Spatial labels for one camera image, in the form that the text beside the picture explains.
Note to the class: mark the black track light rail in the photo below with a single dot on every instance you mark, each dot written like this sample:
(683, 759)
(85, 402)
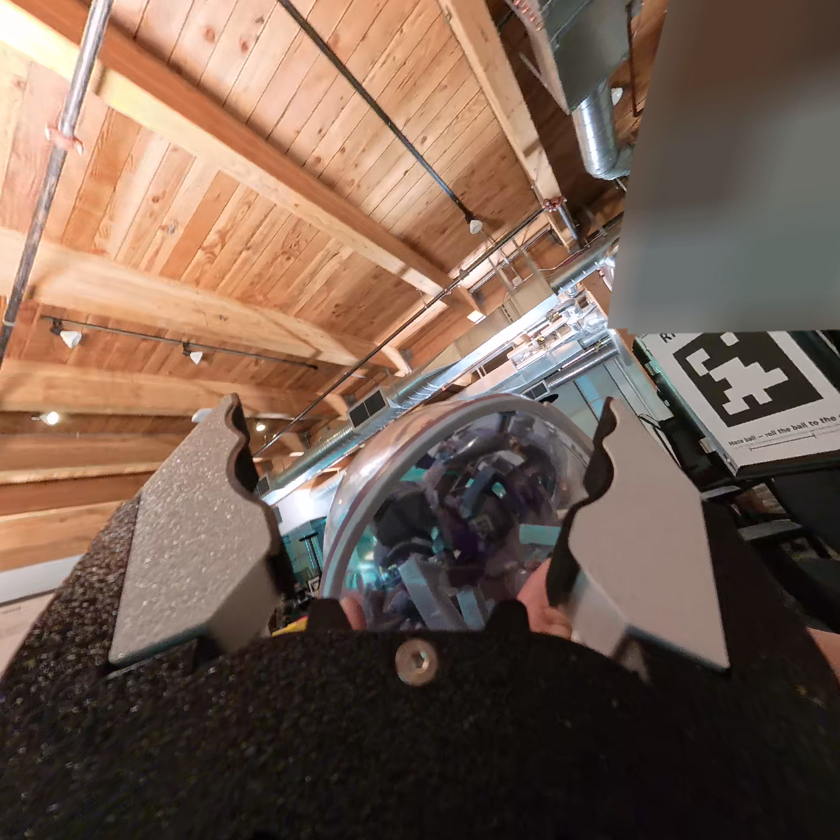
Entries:
(164, 338)
(380, 111)

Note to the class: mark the framed marker sign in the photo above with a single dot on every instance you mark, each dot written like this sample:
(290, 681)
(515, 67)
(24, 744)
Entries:
(754, 394)

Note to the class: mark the silver spiral air duct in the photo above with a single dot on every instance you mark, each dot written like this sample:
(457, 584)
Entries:
(600, 138)

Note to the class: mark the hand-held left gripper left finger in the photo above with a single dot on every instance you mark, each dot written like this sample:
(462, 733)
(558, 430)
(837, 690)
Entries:
(190, 538)

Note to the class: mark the clear plastic maze ball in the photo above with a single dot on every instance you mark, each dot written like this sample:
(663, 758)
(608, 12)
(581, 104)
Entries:
(453, 499)

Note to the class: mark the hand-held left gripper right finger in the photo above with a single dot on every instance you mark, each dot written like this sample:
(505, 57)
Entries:
(643, 544)

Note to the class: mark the grey rectangular air duct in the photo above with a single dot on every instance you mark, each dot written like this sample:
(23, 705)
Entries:
(584, 52)

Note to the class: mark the thick grey metal pipe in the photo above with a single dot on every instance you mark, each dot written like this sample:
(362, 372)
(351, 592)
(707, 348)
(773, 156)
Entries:
(59, 151)

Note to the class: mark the person's left hand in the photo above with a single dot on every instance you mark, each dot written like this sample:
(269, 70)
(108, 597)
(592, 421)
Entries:
(541, 610)

